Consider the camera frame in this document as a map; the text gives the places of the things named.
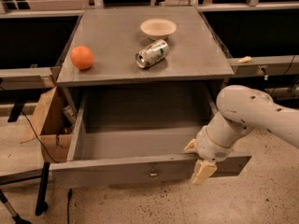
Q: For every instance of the orange fruit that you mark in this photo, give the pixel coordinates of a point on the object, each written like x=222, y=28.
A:
x=82, y=57

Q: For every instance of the grey metal rail left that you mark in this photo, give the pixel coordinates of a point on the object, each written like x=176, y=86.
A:
x=29, y=78

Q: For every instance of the grey drawer cabinet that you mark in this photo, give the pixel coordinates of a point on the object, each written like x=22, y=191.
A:
x=115, y=82

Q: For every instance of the grey metal rail right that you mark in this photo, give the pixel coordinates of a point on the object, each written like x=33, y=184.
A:
x=266, y=66

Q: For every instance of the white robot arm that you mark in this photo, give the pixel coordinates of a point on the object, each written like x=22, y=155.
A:
x=239, y=110

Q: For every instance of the white paper bowl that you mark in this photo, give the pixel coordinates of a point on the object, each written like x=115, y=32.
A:
x=156, y=29

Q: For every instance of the crushed silver soda can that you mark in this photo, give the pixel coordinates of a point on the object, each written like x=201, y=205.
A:
x=152, y=54

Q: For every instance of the small cream foam piece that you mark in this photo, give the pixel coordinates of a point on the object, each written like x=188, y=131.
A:
x=244, y=59

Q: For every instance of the black table leg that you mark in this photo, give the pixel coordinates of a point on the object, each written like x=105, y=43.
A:
x=41, y=204

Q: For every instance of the grey metal rail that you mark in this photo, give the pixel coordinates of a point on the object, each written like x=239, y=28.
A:
x=29, y=78
x=266, y=66

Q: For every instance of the grey top drawer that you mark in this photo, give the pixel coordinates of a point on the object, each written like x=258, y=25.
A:
x=128, y=134

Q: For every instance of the black tripod leg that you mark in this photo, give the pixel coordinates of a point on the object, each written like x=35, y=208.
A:
x=16, y=217

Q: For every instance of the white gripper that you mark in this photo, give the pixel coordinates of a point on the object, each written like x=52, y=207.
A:
x=210, y=147

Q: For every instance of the brown cardboard box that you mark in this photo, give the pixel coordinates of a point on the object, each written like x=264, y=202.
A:
x=50, y=125

